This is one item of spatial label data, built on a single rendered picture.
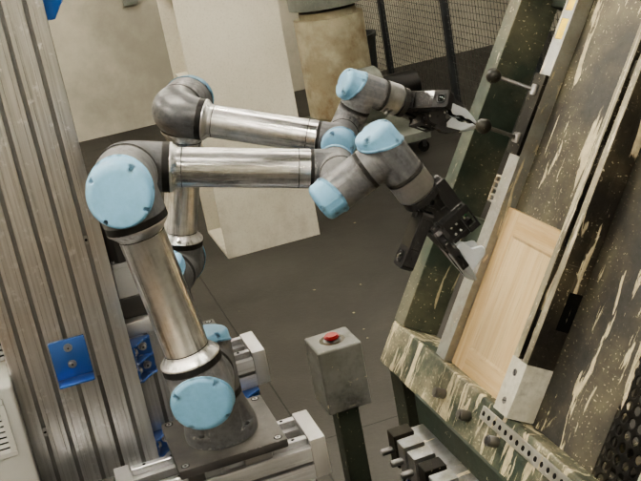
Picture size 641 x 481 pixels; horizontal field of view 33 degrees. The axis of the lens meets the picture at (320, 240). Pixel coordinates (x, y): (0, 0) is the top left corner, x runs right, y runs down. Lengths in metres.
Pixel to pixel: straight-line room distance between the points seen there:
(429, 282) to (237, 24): 3.52
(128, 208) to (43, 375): 0.54
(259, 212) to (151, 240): 4.48
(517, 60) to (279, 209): 3.72
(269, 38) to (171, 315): 4.36
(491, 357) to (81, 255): 0.98
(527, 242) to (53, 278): 1.07
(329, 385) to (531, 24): 1.06
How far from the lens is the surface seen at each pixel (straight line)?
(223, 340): 2.13
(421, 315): 2.89
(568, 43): 2.64
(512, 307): 2.52
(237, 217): 6.35
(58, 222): 2.20
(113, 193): 1.87
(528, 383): 2.35
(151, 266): 1.93
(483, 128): 2.56
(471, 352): 2.62
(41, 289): 2.22
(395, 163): 1.89
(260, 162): 2.01
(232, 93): 6.20
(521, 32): 2.85
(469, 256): 2.02
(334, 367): 2.78
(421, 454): 2.57
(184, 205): 2.67
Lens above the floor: 2.09
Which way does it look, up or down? 19 degrees down
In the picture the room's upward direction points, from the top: 10 degrees counter-clockwise
